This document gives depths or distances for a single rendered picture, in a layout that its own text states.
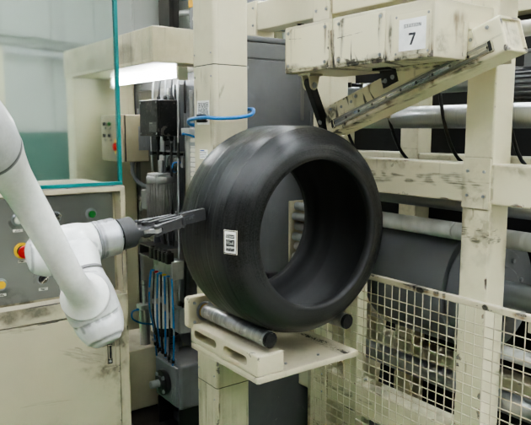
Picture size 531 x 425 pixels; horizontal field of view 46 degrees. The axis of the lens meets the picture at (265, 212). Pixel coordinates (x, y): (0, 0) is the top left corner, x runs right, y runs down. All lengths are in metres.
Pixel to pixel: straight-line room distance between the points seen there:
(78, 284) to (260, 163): 0.57
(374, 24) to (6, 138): 1.12
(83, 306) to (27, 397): 0.93
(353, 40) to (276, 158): 0.45
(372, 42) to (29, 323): 1.35
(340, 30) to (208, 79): 0.42
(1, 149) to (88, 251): 0.49
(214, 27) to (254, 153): 0.52
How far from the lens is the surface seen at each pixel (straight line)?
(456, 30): 1.74
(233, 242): 1.55
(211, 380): 2.15
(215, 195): 1.61
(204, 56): 2.01
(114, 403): 2.35
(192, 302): 1.96
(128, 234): 1.50
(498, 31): 1.73
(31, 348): 2.18
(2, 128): 0.99
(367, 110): 1.99
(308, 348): 1.94
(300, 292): 2.01
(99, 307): 1.35
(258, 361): 1.71
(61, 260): 1.24
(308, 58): 2.01
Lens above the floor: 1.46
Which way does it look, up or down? 8 degrees down
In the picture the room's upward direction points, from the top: straight up
